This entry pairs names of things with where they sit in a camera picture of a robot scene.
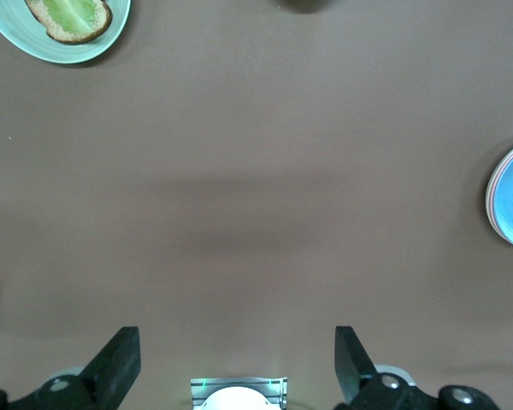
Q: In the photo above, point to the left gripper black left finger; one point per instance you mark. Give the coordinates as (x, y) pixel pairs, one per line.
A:
(111, 376)

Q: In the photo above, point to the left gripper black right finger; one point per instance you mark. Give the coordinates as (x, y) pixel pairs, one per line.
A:
(355, 376)

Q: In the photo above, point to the pink plate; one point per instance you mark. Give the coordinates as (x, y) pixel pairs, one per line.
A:
(491, 200)

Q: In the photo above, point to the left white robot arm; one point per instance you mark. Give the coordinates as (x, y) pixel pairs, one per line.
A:
(237, 399)

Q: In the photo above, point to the beige plate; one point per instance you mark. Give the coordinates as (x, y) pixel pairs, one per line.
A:
(487, 200)

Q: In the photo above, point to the brown table cloth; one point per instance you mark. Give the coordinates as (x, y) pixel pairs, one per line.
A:
(239, 171)

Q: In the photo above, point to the light green plate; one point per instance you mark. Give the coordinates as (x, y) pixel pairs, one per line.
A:
(68, 53)

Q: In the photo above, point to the toasted bread slice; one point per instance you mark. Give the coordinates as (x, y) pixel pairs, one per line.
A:
(98, 21)

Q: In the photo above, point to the green lettuce leaf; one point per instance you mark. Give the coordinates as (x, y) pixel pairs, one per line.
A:
(68, 15)

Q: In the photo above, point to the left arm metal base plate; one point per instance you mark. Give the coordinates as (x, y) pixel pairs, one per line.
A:
(196, 386)

